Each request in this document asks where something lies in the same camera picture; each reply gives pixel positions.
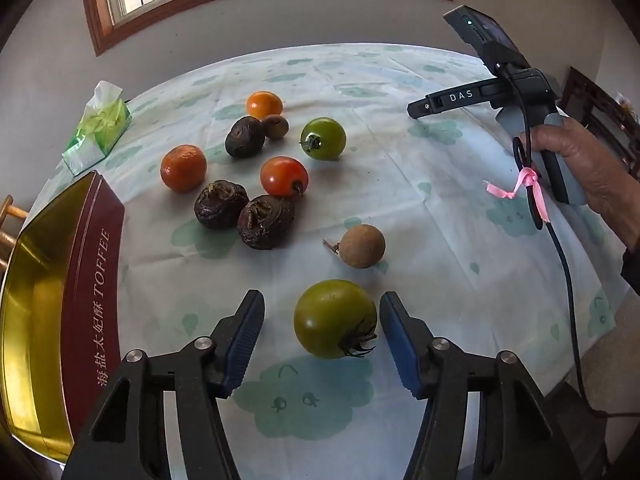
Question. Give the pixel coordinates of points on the small bright orange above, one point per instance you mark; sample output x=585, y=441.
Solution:
x=264, y=104

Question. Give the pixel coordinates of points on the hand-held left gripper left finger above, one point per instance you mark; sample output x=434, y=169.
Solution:
x=247, y=341

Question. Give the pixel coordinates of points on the large green tomato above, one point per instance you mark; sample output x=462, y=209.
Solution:
x=330, y=317

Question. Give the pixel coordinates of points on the red tomato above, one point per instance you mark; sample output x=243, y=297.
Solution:
x=282, y=176

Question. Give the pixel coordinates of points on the wooden chair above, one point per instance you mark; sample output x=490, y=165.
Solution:
x=10, y=207

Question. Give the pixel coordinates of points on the small green tomato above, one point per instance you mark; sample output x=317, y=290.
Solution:
x=325, y=137

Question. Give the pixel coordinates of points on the brown longan with stem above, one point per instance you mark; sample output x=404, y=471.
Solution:
x=362, y=246

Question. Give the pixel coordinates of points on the pink ribbon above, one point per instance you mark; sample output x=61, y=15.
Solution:
x=526, y=175

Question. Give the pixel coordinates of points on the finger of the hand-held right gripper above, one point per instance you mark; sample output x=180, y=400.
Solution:
x=450, y=100

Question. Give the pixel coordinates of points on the dark wooden furniture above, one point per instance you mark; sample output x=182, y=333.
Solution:
x=595, y=105

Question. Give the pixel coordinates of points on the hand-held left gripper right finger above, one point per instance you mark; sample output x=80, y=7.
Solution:
x=400, y=346

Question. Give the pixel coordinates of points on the green tissue pack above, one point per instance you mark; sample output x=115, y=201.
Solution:
x=97, y=130

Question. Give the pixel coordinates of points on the cloud print tablecloth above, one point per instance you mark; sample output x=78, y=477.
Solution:
x=450, y=260

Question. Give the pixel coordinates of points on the small brown longan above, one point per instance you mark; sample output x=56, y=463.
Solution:
x=276, y=127

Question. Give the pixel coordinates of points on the dark wrinkled fruit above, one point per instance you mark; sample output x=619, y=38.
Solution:
x=220, y=205
x=265, y=222
x=244, y=137

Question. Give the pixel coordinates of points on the red and gold tin box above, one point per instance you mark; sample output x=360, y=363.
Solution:
x=95, y=270

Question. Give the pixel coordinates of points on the reddish orange tangerine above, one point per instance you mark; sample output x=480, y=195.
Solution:
x=183, y=167

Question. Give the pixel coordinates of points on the person's right hand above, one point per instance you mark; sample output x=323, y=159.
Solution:
x=595, y=170

